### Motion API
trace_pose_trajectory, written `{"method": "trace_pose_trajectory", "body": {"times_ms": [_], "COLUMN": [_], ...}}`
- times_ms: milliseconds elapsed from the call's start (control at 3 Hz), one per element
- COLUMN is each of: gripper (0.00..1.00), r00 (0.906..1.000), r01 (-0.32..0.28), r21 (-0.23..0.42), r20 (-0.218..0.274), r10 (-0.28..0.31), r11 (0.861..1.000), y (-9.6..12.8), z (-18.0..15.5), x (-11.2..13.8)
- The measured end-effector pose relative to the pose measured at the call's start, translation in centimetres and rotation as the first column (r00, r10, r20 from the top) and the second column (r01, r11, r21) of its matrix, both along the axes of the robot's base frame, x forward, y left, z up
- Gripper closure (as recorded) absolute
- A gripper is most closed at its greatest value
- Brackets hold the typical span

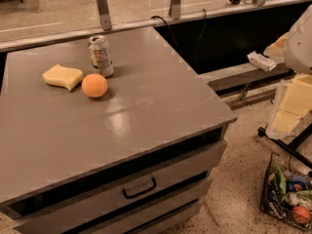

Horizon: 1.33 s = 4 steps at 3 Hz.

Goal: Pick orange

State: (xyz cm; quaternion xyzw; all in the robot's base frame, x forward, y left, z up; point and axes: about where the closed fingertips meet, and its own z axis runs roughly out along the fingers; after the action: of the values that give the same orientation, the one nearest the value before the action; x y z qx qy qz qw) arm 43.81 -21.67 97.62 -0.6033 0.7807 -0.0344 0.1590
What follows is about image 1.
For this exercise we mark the black drawer handle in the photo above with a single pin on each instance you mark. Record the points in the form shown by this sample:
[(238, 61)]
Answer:
[(131, 193)]

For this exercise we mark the yellow sponge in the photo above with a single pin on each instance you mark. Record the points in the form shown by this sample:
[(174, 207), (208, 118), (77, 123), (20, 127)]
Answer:
[(62, 76)]

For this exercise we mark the wire basket of groceries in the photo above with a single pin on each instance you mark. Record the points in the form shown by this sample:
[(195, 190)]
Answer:
[(284, 189)]

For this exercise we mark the black stand legs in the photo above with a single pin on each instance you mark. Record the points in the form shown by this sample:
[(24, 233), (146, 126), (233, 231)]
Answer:
[(292, 147)]

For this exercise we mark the silver soda can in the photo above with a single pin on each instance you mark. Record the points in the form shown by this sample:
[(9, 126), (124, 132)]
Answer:
[(100, 55)]

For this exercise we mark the small orange in basket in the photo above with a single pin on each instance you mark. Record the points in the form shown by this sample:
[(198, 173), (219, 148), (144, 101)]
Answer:
[(301, 215)]

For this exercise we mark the grey drawer cabinet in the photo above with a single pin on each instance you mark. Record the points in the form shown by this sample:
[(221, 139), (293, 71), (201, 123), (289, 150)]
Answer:
[(65, 157)]

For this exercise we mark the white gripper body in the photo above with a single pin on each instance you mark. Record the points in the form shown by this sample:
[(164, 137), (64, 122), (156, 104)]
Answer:
[(300, 48)]

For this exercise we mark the white wipes packet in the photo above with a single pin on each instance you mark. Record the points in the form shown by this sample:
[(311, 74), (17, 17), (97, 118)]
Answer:
[(261, 61)]

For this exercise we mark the orange fruit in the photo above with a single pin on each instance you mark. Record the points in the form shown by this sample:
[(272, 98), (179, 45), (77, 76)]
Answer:
[(94, 86)]

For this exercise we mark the metal railing ledge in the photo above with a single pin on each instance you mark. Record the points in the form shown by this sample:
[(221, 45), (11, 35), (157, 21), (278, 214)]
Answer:
[(50, 39)]

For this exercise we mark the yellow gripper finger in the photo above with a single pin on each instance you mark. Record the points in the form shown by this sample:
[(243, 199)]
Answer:
[(276, 49), (293, 100)]

